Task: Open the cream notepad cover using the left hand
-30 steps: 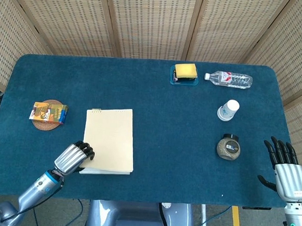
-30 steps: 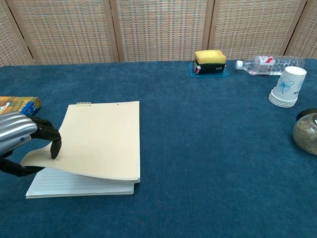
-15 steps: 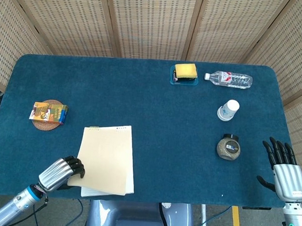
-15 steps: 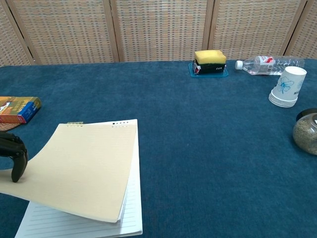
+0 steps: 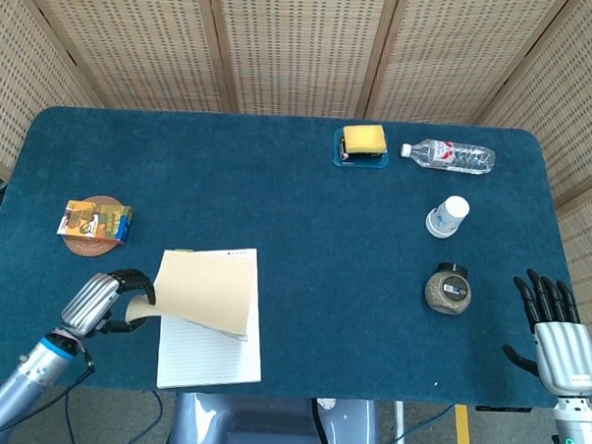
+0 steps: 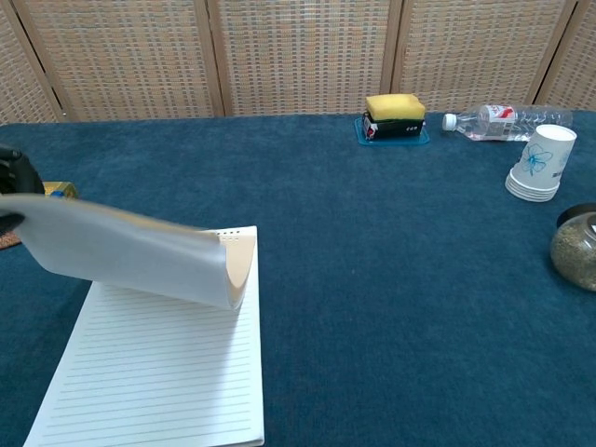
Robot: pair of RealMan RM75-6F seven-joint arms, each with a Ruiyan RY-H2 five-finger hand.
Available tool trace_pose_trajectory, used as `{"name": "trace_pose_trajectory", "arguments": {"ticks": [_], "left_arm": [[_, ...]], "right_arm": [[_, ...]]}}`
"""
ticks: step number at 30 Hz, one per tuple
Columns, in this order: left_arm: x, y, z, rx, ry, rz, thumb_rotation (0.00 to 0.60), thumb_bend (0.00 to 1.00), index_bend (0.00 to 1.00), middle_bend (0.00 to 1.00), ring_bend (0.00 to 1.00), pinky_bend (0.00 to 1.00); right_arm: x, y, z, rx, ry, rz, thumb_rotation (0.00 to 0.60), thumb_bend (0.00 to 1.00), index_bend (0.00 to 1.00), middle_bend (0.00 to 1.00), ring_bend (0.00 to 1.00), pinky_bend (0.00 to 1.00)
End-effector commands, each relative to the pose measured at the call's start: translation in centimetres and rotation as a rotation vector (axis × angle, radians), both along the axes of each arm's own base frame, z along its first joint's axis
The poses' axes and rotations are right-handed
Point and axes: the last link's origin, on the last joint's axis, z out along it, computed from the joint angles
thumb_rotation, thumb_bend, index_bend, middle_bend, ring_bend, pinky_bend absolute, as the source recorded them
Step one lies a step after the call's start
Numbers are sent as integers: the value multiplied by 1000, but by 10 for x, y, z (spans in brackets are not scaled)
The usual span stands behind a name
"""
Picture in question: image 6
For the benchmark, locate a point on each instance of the woven wood-framed folding screen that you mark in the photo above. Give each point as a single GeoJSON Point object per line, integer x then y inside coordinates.
{"type": "Point", "coordinates": [298, 56]}

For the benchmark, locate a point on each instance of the colourful yellow cardboard box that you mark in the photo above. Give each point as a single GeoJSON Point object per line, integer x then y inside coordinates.
{"type": "Point", "coordinates": [60, 190]}

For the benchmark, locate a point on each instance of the black rectangular box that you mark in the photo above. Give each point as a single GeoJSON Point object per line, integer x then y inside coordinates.
{"type": "Point", "coordinates": [396, 129]}

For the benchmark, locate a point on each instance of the yellow sponge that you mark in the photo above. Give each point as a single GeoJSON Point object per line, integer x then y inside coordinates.
{"type": "Point", "coordinates": [396, 107]}

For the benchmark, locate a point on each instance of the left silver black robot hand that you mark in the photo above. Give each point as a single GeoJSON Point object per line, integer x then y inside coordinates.
{"type": "Point", "coordinates": [14, 172]}

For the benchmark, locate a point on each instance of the blue plastic tray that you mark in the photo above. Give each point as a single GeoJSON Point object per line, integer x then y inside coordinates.
{"type": "Point", "coordinates": [396, 142]}

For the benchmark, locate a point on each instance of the beige cover lined notebook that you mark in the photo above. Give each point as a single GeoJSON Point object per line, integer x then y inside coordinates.
{"type": "Point", "coordinates": [153, 354]}

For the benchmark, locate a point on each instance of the round glass jar black lid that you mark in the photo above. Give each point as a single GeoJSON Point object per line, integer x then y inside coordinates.
{"type": "Point", "coordinates": [575, 256]}

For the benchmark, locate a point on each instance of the blue carpet table cover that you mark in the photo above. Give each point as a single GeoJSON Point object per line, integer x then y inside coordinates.
{"type": "Point", "coordinates": [396, 279]}

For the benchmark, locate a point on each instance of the clear plastic water bottle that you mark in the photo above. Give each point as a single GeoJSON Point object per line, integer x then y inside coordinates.
{"type": "Point", "coordinates": [498, 122]}

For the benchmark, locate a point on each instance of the round woven brown coaster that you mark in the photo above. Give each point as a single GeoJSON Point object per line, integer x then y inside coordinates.
{"type": "Point", "coordinates": [7, 242]}

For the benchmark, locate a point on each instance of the white paper cup stack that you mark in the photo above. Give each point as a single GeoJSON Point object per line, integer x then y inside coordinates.
{"type": "Point", "coordinates": [540, 163]}

